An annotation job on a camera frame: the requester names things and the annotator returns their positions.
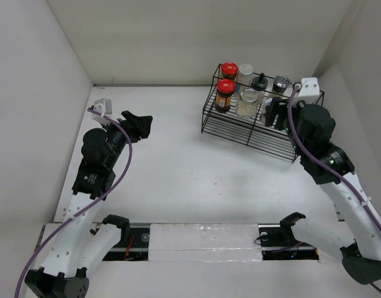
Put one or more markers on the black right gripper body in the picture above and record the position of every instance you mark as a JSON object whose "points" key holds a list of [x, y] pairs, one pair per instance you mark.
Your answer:
{"points": [[297, 110]]}

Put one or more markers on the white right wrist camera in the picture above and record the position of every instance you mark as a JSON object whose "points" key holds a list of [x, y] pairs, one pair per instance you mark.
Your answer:
{"points": [[309, 90]]}

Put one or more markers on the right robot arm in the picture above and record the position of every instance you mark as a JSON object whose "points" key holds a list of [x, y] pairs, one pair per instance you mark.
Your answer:
{"points": [[360, 254]]}

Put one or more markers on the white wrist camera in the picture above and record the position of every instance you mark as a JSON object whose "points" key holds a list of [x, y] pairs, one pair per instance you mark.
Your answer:
{"points": [[309, 90], [102, 107]]}

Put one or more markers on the clear glass jar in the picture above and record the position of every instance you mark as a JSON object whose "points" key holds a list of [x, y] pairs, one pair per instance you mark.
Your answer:
{"points": [[247, 104]]}

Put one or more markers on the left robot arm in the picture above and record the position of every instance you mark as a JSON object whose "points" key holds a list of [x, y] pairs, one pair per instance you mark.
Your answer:
{"points": [[77, 250]]}

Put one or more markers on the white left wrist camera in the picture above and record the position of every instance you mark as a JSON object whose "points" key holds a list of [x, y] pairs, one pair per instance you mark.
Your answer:
{"points": [[102, 107]]}

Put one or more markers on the silver lid white bottle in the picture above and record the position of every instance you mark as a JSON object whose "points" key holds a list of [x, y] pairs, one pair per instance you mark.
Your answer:
{"points": [[244, 77]]}

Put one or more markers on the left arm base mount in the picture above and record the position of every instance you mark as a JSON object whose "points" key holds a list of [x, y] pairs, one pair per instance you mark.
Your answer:
{"points": [[136, 247]]}

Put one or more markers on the red lid sauce jar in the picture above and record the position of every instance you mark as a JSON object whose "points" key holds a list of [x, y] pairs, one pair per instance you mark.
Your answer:
{"points": [[228, 70], [225, 90]]}

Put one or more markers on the black knob lid grinder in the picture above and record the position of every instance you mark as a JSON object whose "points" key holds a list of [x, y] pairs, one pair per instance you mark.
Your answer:
{"points": [[259, 83]]}

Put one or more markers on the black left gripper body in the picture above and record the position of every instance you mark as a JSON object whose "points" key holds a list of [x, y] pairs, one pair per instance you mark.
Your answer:
{"points": [[134, 131]]}

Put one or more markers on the labelled lid brown jar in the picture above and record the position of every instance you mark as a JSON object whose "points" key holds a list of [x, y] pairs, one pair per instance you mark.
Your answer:
{"points": [[265, 109]]}

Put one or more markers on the black wire rack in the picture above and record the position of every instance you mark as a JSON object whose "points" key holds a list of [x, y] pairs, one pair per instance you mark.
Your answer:
{"points": [[249, 132]]}

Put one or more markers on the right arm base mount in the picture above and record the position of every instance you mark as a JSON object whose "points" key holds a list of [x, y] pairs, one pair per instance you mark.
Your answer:
{"points": [[274, 247]]}

